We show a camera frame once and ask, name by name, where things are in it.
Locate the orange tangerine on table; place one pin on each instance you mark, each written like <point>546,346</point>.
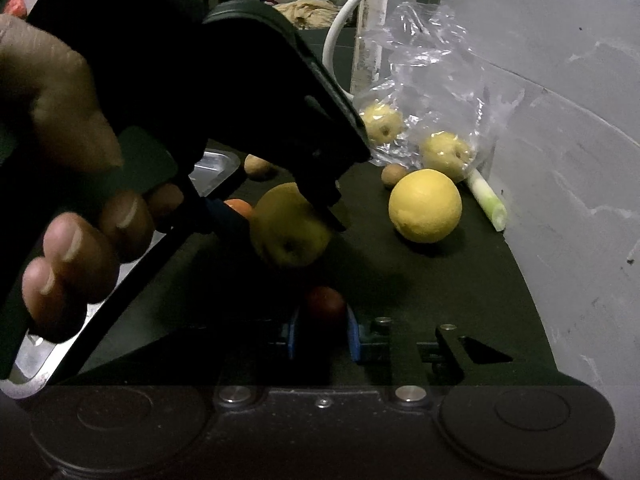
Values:
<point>242,207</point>

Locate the left pear in bag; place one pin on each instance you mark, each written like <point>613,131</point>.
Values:
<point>383,123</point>

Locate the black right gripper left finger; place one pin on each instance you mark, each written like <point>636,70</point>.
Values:
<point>318,351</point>

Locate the pear in bag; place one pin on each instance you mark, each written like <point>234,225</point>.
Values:
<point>447,153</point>
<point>383,123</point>

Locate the clear plastic bag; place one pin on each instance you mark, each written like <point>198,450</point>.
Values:
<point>437,82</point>

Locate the right pear in bag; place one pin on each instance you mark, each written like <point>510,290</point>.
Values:
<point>447,153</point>

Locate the crumpled beige cloth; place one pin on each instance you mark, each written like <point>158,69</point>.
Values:
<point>309,14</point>

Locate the green onion stalk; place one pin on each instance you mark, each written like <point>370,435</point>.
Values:
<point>488,200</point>

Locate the person's left hand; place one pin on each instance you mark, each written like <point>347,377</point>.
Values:
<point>47,98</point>

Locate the small brown round fruit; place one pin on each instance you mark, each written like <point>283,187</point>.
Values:
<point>392,174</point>

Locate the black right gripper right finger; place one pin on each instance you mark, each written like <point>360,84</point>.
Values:
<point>395,355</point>

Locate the silver metal tray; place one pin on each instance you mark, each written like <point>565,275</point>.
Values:
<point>33,349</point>

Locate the small red fruit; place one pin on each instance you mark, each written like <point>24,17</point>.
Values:
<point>327,300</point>

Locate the small brown kiwi fruit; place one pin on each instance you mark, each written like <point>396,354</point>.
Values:
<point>254,166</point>

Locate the yellow lemon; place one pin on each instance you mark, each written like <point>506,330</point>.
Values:
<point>425,206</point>

